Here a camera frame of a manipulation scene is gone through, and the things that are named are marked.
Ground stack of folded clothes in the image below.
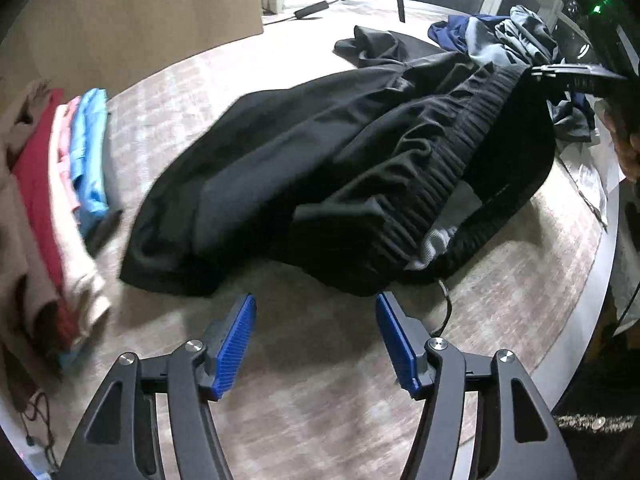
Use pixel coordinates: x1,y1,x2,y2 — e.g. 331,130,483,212
0,79,112,346

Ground grey crumpled garment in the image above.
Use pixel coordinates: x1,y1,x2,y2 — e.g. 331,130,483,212
467,5,560,70

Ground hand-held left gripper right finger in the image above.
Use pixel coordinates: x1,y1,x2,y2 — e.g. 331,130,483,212
375,291,583,480

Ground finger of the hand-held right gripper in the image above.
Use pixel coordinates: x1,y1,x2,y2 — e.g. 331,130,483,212
530,62,627,96

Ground grey-blue crumpled cloth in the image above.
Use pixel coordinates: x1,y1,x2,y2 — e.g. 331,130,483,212
546,94,602,145

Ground checked bed sheet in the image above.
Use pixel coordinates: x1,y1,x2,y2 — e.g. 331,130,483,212
0,0,622,480

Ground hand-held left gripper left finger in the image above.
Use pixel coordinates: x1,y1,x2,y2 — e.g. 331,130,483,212
57,292,258,480

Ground navy blue garment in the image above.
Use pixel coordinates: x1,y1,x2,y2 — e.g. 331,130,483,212
428,12,483,55

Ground red folded garment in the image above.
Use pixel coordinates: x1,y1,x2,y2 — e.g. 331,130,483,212
11,89,83,351

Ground black shorts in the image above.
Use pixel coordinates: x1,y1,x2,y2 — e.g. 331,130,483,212
119,51,557,337

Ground person's right hand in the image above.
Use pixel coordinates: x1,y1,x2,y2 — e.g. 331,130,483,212
602,97,640,186

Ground blue folded garment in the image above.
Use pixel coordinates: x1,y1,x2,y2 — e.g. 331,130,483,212
69,88,112,238

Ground thin black cable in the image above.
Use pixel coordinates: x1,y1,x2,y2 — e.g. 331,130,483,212
19,391,60,468

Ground black crumpled garment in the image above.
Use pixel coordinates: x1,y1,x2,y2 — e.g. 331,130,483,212
333,25,441,68

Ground white crumpled sheet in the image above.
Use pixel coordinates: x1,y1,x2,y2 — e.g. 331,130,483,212
557,137,622,228

